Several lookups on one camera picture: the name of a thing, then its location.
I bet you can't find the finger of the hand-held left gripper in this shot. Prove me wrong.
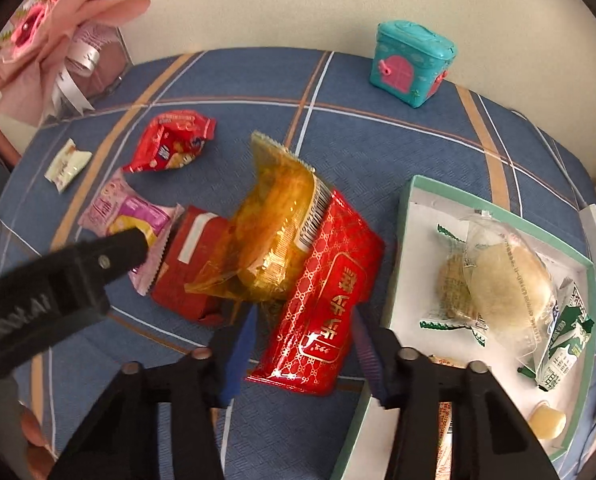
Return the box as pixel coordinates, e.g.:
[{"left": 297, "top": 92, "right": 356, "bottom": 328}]
[{"left": 68, "top": 227, "right": 149, "bottom": 287}]

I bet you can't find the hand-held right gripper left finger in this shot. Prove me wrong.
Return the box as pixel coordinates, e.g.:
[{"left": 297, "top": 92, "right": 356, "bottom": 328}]
[{"left": 48, "top": 305, "right": 259, "bottom": 480}]

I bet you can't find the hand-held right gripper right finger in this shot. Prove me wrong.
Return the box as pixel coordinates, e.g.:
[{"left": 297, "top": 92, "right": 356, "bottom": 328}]
[{"left": 352, "top": 307, "right": 561, "bottom": 480}]

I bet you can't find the pink snack packet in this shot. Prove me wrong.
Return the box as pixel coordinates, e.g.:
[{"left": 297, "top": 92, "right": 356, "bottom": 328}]
[{"left": 78, "top": 169, "right": 185, "bottom": 296}]

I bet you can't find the large red patterned packet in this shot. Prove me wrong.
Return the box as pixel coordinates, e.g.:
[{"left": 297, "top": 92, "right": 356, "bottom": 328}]
[{"left": 244, "top": 189, "right": 386, "bottom": 397}]

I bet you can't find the cream orange snack packet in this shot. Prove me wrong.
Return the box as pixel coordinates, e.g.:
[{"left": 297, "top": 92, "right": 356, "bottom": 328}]
[{"left": 428, "top": 354, "right": 459, "bottom": 480}]

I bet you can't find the yellow transparent snack packet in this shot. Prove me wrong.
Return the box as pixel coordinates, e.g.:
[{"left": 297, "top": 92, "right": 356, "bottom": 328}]
[{"left": 184, "top": 131, "right": 335, "bottom": 303}]

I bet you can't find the green-rimmed white box tray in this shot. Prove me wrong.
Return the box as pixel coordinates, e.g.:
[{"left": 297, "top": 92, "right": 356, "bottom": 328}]
[{"left": 343, "top": 175, "right": 596, "bottom": 480}]

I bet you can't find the clear bun packet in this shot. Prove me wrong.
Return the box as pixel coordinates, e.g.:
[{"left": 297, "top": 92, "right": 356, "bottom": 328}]
[{"left": 460, "top": 210, "right": 561, "bottom": 361}]

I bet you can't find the round cream bun packet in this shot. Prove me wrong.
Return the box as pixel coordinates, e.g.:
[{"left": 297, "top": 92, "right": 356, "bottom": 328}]
[{"left": 528, "top": 401, "right": 568, "bottom": 442}]

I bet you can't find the dark green white packet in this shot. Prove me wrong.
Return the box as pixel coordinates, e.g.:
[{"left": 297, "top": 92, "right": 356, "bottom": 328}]
[{"left": 517, "top": 279, "right": 595, "bottom": 392}]

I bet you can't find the person's left hand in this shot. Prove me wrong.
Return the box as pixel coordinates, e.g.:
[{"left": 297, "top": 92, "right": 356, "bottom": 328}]
[{"left": 20, "top": 405, "right": 61, "bottom": 480}]

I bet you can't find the small red carton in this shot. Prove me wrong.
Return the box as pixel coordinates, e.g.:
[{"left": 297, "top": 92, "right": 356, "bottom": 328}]
[{"left": 150, "top": 205, "right": 239, "bottom": 328}]

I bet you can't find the small white candy packet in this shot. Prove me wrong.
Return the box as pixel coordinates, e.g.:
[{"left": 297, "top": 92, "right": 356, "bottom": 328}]
[{"left": 44, "top": 139, "right": 93, "bottom": 194}]

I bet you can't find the round cookie green-edged packet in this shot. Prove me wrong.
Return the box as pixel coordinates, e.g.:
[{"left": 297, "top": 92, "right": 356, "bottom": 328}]
[{"left": 419, "top": 225, "right": 489, "bottom": 348}]

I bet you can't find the small red snack packet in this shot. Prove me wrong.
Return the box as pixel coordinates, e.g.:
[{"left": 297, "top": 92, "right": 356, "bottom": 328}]
[{"left": 122, "top": 112, "right": 217, "bottom": 173}]

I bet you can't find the clear display case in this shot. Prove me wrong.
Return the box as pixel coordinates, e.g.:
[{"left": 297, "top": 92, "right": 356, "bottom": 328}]
[{"left": 68, "top": 24, "right": 129, "bottom": 103}]

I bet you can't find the pink flower bouquet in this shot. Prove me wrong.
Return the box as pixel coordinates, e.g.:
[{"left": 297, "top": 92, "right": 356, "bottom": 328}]
[{"left": 0, "top": 0, "right": 151, "bottom": 128}]

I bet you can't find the white power strip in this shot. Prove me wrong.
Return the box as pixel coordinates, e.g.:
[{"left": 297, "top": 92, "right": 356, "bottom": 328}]
[{"left": 578, "top": 203, "right": 596, "bottom": 281}]

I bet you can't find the teal toy box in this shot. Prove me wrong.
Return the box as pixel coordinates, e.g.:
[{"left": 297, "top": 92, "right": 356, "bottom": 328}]
[{"left": 368, "top": 21, "right": 459, "bottom": 109}]

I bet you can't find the white power cable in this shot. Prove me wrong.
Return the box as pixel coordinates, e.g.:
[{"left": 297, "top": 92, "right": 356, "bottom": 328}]
[{"left": 510, "top": 109, "right": 591, "bottom": 208}]

